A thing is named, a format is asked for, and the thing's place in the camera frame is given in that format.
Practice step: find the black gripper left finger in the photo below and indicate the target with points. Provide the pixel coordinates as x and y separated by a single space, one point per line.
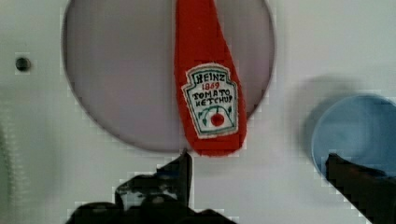
160 198

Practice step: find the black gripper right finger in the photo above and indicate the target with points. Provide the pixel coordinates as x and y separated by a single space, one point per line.
370 190

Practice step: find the red ketchup bottle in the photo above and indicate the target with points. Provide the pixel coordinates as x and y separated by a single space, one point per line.
209 94

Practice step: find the lavender round plate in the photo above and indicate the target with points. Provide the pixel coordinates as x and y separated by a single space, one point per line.
119 61

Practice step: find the blue plastic bowl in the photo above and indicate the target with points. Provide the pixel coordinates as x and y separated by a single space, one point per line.
359 129

